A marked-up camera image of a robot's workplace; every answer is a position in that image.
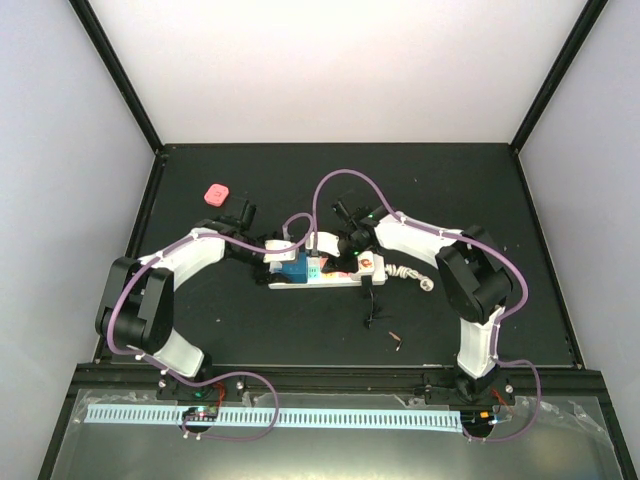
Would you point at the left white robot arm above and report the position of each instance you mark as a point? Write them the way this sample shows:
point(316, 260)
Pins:
point(136, 313)

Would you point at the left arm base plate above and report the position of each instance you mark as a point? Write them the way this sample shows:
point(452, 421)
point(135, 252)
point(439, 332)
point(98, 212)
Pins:
point(169, 388)

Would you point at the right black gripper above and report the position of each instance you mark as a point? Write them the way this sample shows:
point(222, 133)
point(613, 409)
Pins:
point(340, 266)

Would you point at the light blue slotted cable duct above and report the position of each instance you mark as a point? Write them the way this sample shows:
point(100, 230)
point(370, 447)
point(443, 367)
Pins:
point(199, 416)

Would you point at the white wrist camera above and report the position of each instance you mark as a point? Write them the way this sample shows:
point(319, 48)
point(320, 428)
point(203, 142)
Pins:
point(280, 251)
point(323, 243)

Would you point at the white plug with red print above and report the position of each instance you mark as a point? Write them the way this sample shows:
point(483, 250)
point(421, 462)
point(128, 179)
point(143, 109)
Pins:
point(365, 263)

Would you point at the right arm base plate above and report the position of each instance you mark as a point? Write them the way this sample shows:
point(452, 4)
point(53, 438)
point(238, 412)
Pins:
point(450, 390)

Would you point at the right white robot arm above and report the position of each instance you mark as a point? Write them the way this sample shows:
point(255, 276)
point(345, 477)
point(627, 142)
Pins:
point(476, 285)

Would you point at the black frame post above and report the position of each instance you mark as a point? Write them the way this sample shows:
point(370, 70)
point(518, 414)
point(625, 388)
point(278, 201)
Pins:
point(571, 47)
point(99, 39)

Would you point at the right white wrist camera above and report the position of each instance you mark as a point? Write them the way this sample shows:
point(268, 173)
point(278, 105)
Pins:
point(323, 243)

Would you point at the black cable tie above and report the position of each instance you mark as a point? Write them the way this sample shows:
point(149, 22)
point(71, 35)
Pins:
point(376, 311)

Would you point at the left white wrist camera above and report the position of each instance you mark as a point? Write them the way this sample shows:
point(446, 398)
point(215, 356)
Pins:
point(280, 251)

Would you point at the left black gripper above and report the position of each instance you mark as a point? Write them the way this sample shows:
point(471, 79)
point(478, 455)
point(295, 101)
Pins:
point(263, 275)

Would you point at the blue cube plug adapter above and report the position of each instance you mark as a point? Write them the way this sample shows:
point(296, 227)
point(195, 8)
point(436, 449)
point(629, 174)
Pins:
point(295, 272)

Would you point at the black aluminium front rail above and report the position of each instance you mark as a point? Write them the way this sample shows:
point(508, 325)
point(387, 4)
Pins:
point(307, 380)

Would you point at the right black frame post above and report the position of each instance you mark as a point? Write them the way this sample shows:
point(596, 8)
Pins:
point(571, 47)

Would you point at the white power strip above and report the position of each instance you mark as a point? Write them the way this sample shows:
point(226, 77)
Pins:
point(318, 279)

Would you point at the pink plug adapter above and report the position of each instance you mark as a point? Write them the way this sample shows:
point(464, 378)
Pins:
point(216, 195)

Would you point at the small brown debris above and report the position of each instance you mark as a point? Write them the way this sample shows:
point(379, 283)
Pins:
point(397, 339)

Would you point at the left black frame post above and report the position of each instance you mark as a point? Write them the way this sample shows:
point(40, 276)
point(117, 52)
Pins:
point(99, 39)

